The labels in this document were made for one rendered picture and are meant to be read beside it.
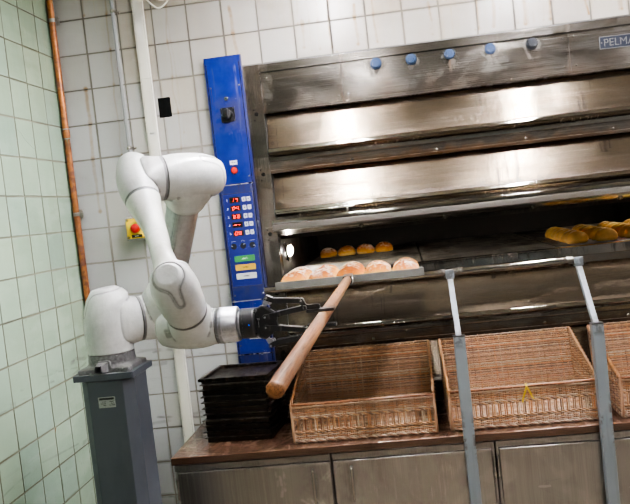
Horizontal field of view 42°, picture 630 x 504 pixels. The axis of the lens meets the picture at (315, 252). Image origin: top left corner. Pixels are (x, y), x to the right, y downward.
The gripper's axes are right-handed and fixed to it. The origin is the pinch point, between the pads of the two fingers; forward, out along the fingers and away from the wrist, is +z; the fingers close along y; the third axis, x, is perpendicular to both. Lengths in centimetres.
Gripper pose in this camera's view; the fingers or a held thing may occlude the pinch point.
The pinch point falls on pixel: (322, 316)
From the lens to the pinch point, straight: 204.2
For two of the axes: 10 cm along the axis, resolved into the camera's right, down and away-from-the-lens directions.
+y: 1.0, 9.9, 0.6
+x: -1.0, 0.7, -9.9
